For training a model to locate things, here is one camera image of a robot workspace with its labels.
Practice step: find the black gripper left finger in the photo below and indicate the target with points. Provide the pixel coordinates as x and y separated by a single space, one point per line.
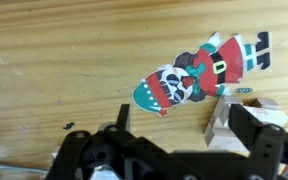
123 119

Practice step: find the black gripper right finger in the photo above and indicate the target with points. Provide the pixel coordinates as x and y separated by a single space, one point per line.
243 124

